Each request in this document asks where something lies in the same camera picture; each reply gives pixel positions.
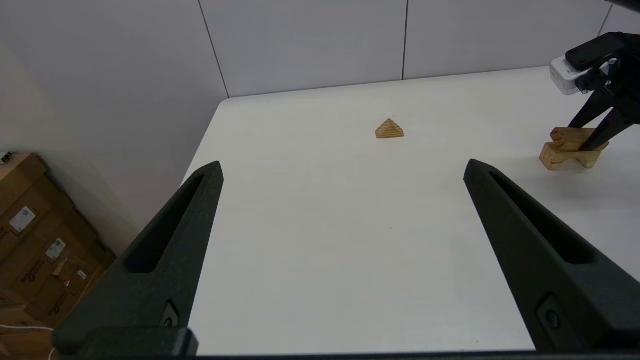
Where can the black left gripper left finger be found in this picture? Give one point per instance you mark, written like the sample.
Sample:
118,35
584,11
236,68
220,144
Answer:
165,260

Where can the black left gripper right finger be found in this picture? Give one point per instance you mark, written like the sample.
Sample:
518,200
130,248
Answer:
575,300

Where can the triangular wooden building block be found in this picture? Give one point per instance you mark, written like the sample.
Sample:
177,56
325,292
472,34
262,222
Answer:
389,130

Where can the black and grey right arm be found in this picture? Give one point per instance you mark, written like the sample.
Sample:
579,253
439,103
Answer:
627,4

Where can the arched wooden building block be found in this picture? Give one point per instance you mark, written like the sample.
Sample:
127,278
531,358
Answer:
550,157

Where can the small black device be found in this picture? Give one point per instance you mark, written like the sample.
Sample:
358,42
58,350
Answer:
5,158

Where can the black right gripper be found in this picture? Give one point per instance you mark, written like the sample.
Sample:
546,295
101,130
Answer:
627,85

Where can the rectangular wooden building block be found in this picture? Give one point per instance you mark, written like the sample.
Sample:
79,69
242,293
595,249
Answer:
565,135

